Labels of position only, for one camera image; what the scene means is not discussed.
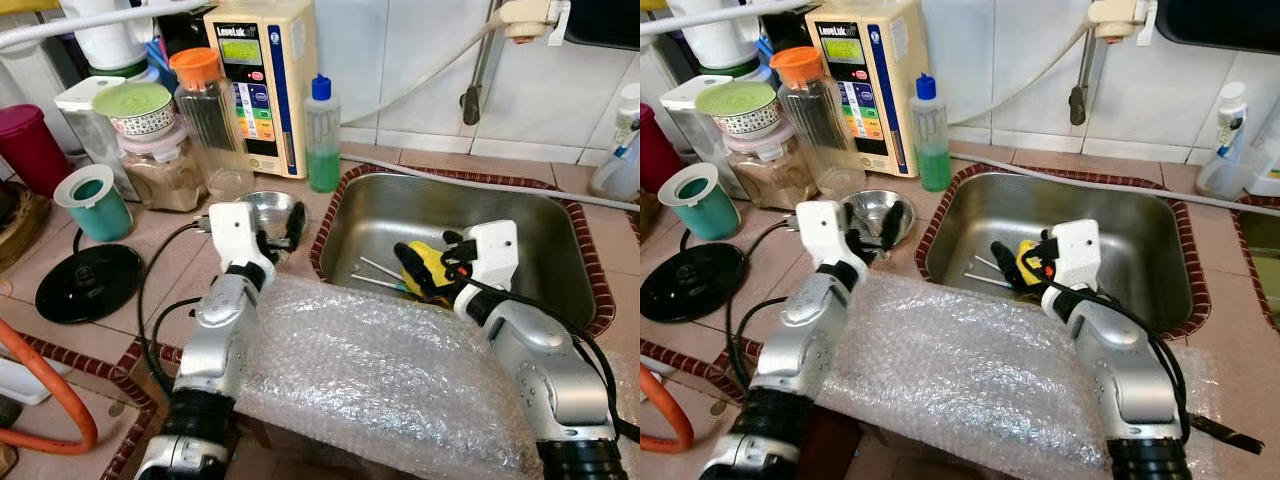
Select cream water ionizer machine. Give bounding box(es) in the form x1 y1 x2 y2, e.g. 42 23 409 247
203 0 319 181
805 0 932 180

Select maroon plastic container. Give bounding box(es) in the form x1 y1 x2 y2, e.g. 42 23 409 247
640 103 685 196
0 104 74 198

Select white detergent bottle yellow cap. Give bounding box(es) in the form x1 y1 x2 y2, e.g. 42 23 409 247
1245 98 1280 197

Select black tape strip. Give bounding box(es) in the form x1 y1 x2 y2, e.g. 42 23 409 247
1185 411 1264 457

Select steel sink basin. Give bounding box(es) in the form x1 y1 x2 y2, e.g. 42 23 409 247
914 165 1212 334
1234 195 1280 333
310 165 617 337

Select wicker trivet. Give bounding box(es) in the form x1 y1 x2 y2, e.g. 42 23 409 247
0 185 51 273

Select clear container white lid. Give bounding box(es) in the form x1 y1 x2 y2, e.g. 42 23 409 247
55 76 141 201
659 75 746 201

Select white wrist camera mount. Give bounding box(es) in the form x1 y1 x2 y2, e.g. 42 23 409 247
1040 218 1102 293
795 200 872 273
454 220 521 293
207 201 277 277

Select patterned bowl green lid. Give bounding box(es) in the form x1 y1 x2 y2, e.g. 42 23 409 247
92 81 179 139
694 80 782 138

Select green liquid bottle blue cap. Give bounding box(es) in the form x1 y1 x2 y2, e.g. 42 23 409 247
305 74 343 194
912 73 954 193

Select brown powder jar pink lid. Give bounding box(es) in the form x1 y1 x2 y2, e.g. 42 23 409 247
724 124 814 212
118 125 209 213

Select white plastic tray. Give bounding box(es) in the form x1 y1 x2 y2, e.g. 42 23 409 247
0 358 47 407

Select black round kettle base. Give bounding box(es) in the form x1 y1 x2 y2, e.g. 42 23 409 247
35 243 145 325
640 242 749 324

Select black glossy panel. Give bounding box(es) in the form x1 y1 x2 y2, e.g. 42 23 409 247
1158 0 1280 54
565 0 641 51

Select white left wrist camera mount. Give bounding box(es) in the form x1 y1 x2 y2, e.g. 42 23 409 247
207 201 277 277
795 200 872 273

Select clear jar orange lid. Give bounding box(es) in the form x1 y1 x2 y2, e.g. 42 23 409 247
168 47 256 201
770 46 864 201

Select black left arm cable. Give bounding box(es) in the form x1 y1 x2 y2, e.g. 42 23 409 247
724 220 807 363
136 220 217 373

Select thin white hose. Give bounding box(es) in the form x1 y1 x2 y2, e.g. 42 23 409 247
340 18 503 128
950 18 1093 128

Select thin grey tube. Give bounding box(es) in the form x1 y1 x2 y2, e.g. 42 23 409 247
338 150 641 213
948 150 1280 218

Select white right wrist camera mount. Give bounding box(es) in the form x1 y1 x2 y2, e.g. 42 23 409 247
454 220 521 293
1040 218 1102 293

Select grey faucet pipe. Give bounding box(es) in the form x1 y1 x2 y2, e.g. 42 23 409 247
1067 0 1103 127
460 0 507 127

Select cream faucet head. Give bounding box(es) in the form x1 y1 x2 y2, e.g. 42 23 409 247
499 0 572 44
1087 0 1160 44

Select shallow steel bowl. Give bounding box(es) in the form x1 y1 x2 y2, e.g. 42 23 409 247
840 189 917 264
238 190 309 265

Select teal cup white rim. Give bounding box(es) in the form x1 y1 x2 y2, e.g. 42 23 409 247
657 162 740 242
53 164 133 243

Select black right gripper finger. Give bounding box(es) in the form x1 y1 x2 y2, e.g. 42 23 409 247
393 241 443 300
989 240 1033 298

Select orange hose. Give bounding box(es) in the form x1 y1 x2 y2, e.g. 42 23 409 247
640 364 697 454
0 318 100 457

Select clear bubble wrap sheet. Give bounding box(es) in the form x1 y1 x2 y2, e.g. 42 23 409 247
818 271 1223 480
232 274 641 480

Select white corrugated hose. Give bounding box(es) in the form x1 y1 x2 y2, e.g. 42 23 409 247
640 0 817 37
0 0 213 53

